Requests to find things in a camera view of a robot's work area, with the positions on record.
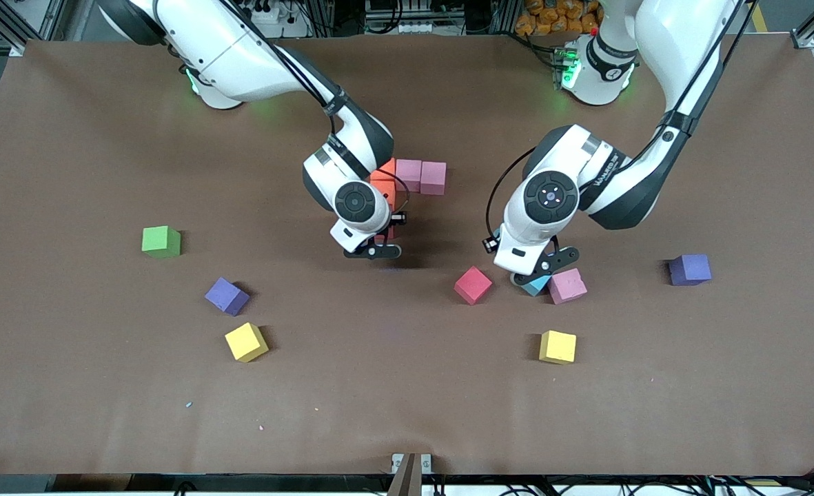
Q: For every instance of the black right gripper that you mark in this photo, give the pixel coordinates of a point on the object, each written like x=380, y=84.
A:
x=398, y=219

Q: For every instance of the red foam cube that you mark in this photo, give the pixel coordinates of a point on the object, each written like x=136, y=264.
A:
x=387, y=234
x=473, y=285

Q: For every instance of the orange foam cube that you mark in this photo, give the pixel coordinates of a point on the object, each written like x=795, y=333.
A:
x=383, y=193
x=387, y=169

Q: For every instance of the dusty pink foam cube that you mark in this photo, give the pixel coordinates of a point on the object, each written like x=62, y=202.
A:
x=410, y=176

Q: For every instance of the light pink foam cube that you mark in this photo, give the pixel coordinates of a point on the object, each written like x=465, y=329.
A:
x=433, y=178
x=568, y=288

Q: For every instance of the purple foam cube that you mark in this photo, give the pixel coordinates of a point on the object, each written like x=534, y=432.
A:
x=689, y=269
x=226, y=296

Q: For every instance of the yellow foam cube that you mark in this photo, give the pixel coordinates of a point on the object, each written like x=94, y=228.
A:
x=245, y=342
x=558, y=347

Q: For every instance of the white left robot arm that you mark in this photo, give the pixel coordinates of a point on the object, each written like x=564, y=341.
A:
x=550, y=196

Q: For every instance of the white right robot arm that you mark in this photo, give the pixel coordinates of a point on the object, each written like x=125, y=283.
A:
x=355, y=201

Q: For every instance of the blue foam cube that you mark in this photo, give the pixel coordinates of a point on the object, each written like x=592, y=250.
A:
x=536, y=288

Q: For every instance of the brown table cover sheet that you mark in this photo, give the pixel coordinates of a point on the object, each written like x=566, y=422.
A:
x=406, y=386

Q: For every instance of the white power strip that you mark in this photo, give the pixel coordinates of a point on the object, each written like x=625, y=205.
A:
x=282, y=17
x=406, y=27

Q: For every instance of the pile of orange objects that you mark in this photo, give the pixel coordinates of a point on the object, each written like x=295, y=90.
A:
x=558, y=17

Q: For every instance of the green foam cube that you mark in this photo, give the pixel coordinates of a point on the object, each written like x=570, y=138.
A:
x=160, y=242

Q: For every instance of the metal table edge bracket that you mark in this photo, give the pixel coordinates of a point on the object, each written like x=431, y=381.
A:
x=398, y=460

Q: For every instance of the brown camera stand pole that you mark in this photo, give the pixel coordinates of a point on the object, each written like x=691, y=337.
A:
x=406, y=482

